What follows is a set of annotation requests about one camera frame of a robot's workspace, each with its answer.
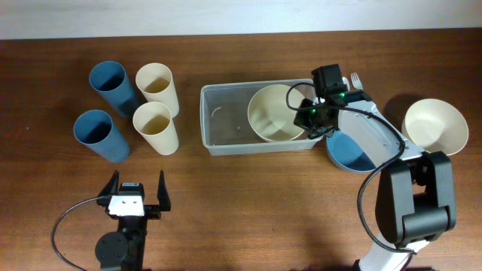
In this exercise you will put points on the blue cup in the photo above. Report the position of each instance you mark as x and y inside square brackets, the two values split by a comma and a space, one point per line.
[109, 79]
[96, 130]

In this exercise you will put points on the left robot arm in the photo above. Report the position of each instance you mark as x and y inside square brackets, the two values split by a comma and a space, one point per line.
[123, 249]

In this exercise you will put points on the white plastic fork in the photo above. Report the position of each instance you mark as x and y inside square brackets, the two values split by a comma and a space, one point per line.
[356, 81]

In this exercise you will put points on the blue bowl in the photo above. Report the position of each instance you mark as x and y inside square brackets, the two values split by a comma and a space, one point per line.
[346, 154]

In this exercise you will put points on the cream bowl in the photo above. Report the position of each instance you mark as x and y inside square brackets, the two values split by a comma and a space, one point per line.
[270, 117]
[435, 125]

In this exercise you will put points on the white plastic spoon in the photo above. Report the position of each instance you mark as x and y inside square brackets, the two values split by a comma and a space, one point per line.
[346, 83]

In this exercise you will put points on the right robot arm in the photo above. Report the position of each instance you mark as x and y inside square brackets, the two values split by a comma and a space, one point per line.
[408, 200]

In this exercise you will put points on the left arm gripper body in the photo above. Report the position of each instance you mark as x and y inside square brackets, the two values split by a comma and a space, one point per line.
[150, 211]

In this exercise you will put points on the cream cup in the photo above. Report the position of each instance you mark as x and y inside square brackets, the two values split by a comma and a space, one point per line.
[153, 121]
[156, 83]

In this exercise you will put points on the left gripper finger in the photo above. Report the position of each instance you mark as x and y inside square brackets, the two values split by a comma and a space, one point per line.
[162, 194]
[109, 190]

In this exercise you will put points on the cream cup back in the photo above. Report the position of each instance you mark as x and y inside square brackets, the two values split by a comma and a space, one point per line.
[156, 83]

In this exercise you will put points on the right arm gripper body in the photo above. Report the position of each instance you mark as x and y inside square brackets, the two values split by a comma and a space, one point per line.
[307, 116]

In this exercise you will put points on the clear plastic container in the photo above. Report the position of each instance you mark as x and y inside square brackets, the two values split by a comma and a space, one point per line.
[224, 122]

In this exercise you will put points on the blue cup back left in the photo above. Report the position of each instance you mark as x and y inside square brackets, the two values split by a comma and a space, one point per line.
[109, 79]

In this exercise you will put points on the blue cup front left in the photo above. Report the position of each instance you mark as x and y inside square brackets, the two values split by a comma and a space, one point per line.
[96, 130]

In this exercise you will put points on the cream cup front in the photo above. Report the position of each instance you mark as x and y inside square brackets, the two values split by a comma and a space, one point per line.
[153, 121]

